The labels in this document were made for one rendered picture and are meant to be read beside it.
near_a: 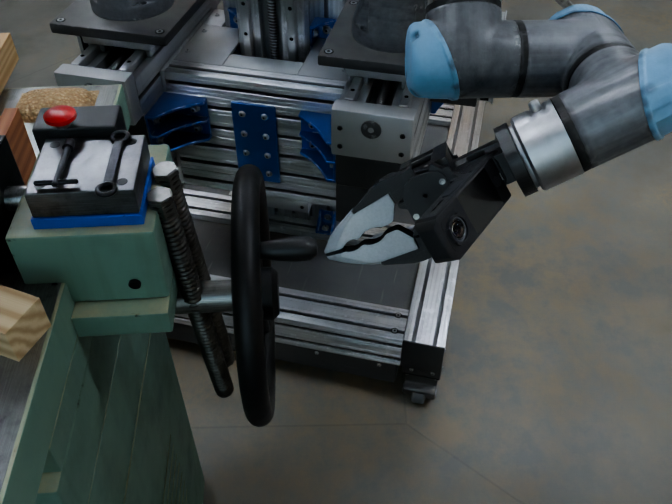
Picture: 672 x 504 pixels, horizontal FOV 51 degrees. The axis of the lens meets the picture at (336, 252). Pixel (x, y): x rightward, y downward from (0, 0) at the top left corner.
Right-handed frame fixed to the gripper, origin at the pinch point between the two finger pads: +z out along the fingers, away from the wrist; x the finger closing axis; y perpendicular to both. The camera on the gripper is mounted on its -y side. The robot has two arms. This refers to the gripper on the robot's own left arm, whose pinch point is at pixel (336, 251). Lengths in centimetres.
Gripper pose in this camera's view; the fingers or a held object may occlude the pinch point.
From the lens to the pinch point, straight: 70.0
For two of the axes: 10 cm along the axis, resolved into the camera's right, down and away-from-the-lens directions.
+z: -8.6, 4.1, 3.1
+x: -4.9, -8.3, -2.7
